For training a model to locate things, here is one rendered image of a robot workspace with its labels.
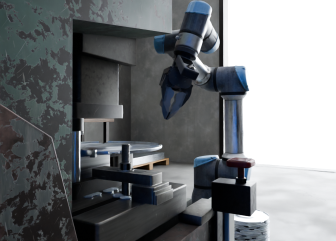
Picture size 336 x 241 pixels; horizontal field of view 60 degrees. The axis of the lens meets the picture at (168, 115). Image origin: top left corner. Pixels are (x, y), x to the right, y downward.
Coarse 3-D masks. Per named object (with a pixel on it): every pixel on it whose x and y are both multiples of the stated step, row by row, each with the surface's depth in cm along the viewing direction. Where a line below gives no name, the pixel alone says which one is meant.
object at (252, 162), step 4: (228, 160) 69; (232, 160) 68; (236, 160) 68; (240, 160) 68; (244, 160) 68; (248, 160) 68; (252, 160) 69; (228, 164) 68; (232, 164) 68; (236, 164) 67; (240, 164) 67; (244, 164) 66; (248, 164) 66; (252, 164) 68; (240, 168) 70; (240, 172) 70; (240, 176) 70
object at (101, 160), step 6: (84, 156) 61; (102, 156) 65; (108, 156) 67; (84, 162) 61; (90, 162) 62; (96, 162) 64; (102, 162) 65; (108, 162) 67; (84, 168) 61; (90, 168) 62; (84, 174) 61; (90, 174) 62
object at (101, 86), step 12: (72, 36) 60; (72, 48) 60; (72, 60) 60; (84, 60) 61; (96, 60) 64; (72, 72) 60; (84, 72) 61; (96, 72) 64; (108, 72) 67; (72, 84) 60; (84, 84) 61; (96, 84) 64; (108, 84) 67; (72, 96) 60; (84, 96) 61; (96, 96) 64; (108, 96) 67
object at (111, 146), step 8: (80, 144) 85; (88, 144) 79; (96, 144) 79; (104, 144) 79; (112, 144) 79; (120, 144) 79; (136, 144) 85; (144, 144) 85; (152, 144) 85; (160, 144) 80; (104, 152) 63; (112, 152) 67; (120, 152) 64; (136, 152) 66
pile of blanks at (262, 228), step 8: (240, 224) 177; (248, 224) 177; (256, 224) 176; (264, 224) 180; (240, 232) 177; (248, 232) 175; (256, 232) 175; (264, 232) 178; (240, 240) 176; (248, 240) 177; (256, 240) 175; (264, 240) 178
